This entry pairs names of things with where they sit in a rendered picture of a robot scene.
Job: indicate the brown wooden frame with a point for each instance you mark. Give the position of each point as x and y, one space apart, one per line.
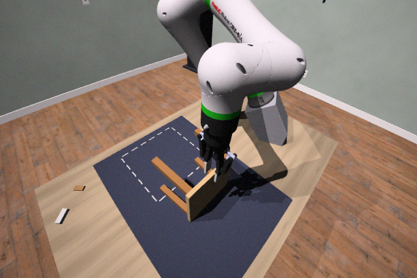
196 198

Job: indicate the dark blue floor mat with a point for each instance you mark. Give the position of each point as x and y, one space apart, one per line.
223 240

